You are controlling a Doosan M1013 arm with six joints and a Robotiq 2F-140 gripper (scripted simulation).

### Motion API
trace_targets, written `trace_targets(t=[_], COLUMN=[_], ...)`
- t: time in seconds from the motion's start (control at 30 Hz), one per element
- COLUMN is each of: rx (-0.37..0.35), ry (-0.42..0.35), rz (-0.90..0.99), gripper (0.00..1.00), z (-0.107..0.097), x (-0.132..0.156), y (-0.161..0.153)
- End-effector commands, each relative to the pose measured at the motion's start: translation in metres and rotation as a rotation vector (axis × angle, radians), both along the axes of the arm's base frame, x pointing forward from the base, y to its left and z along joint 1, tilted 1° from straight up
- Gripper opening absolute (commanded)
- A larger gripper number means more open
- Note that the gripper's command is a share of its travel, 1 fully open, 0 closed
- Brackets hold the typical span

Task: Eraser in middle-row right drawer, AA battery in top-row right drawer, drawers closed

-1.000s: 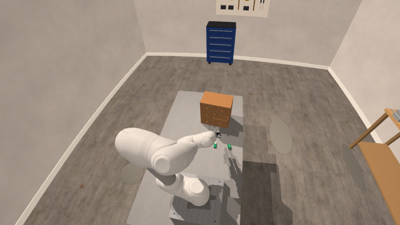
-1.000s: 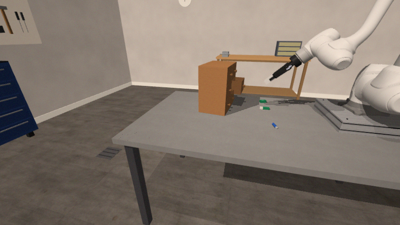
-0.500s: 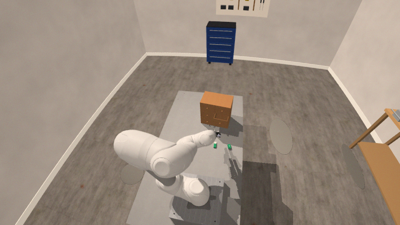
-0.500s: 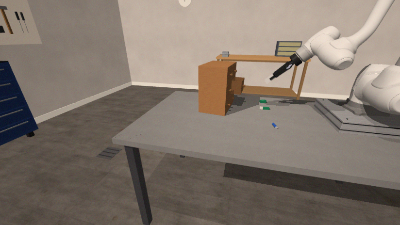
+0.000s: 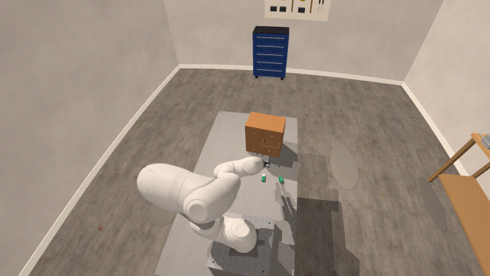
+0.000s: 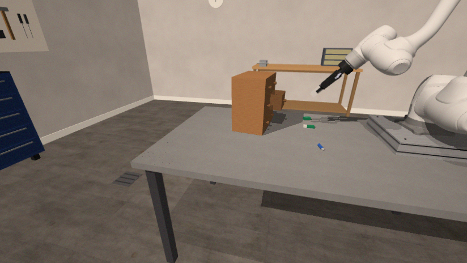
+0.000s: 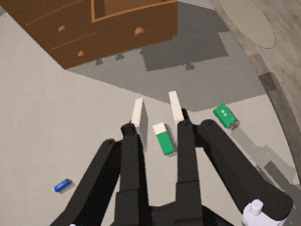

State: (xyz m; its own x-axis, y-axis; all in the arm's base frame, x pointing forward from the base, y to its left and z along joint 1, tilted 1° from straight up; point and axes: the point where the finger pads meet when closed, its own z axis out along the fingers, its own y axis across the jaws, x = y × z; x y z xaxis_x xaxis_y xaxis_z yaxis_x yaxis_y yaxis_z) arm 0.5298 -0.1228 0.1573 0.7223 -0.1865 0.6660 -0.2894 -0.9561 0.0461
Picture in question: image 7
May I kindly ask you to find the blue aa battery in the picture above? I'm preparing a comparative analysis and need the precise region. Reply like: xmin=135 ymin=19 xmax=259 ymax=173
xmin=53 ymin=179 xmax=70 ymax=193

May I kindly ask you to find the brown wooden chest of drawers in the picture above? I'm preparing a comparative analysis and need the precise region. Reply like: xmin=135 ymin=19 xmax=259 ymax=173
xmin=0 ymin=0 xmax=172 ymax=69

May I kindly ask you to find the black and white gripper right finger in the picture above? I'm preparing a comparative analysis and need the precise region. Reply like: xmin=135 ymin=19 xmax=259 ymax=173
xmin=169 ymin=91 xmax=293 ymax=226

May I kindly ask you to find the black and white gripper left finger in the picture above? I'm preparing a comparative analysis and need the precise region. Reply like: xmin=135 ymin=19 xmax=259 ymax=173
xmin=50 ymin=98 xmax=149 ymax=226

